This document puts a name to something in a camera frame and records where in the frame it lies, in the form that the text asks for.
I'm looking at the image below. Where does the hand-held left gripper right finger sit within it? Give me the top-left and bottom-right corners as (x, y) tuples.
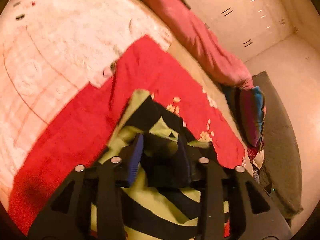
(176, 135), (293, 240)

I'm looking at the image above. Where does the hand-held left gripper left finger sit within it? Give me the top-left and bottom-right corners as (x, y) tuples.
(27, 133), (145, 240)

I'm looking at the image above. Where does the green black striped sweater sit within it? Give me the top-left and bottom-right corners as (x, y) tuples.
(90, 89), (230, 240)

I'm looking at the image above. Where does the red floral blanket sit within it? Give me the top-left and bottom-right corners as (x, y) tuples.
(7, 35), (247, 238)

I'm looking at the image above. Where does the red patterned cloth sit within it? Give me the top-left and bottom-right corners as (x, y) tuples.
(247, 145), (263, 158)

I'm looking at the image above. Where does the cream pillow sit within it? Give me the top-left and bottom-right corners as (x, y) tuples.
(251, 152), (265, 168)

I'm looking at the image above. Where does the multicoloured striped blanket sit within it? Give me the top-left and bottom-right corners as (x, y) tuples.
(222, 85), (267, 148)

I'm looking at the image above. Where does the beige bedspread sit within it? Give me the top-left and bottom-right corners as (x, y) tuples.
(165, 37), (253, 160)

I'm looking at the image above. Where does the pink quilt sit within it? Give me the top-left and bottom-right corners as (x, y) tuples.
(140, 0), (254, 90)

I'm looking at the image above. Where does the white quilted sheet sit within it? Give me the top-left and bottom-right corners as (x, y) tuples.
(0, 0), (173, 200)

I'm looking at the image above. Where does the white wardrobe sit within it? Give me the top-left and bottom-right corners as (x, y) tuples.
(172, 0), (298, 63)

